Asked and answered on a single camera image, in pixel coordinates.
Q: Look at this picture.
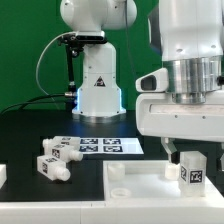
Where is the white sheet with markers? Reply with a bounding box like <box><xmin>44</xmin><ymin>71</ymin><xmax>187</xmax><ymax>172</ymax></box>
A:
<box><xmin>80</xmin><ymin>138</ymin><xmax>143</xmax><ymax>155</ymax></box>

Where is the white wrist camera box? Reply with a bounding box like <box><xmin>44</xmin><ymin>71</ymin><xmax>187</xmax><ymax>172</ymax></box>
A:
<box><xmin>135</xmin><ymin>68</ymin><xmax>169</xmax><ymax>93</ymax></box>

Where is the white fence left wall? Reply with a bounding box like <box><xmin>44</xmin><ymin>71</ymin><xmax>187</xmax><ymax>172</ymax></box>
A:
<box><xmin>0</xmin><ymin>164</ymin><xmax>7</xmax><ymax>189</ymax></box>

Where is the black cable on table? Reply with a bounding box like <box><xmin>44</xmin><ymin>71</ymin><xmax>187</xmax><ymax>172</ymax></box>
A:
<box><xmin>0</xmin><ymin>93</ymin><xmax>76</xmax><ymax>116</ymax></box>

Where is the white fence front wall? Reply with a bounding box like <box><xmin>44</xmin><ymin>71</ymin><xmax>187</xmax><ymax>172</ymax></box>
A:
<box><xmin>0</xmin><ymin>197</ymin><xmax>224</xmax><ymax>224</ymax></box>

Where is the white square tabletop tray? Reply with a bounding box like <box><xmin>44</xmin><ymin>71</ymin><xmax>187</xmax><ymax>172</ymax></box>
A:
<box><xmin>103</xmin><ymin>160</ymin><xmax>224</xmax><ymax>206</ymax></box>

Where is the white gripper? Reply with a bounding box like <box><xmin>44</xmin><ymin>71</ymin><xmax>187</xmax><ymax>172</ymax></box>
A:
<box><xmin>136</xmin><ymin>91</ymin><xmax>224</xmax><ymax>164</ymax></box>

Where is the white fence wall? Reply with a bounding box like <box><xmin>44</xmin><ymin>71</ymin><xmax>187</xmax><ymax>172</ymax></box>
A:
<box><xmin>0</xmin><ymin>164</ymin><xmax>7</xmax><ymax>189</ymax></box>
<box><xmin>0</xmin><ymin>197</ymin><xmax>224</xmax><ymax>224</ymax></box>

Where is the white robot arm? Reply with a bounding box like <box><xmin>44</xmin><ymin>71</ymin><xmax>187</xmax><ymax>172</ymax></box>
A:
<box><xmin>60</xmin><ymin>0</ymin><xmax>224</xmax><ymax>156</ymax></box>

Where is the grey camera cable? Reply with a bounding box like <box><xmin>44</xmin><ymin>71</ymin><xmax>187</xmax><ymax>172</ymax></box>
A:
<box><xmin>35</xmin><ymin>31</ymin><xmax>73</xmax><ymax>101</ymax></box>

